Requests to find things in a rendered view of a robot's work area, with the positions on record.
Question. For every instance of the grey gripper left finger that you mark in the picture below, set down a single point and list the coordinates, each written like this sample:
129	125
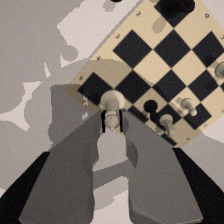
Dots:
55	189

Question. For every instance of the black and cream chessboard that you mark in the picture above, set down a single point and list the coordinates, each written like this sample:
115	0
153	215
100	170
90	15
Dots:
153	57

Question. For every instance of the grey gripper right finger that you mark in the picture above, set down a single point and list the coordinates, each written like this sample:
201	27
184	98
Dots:
167	186

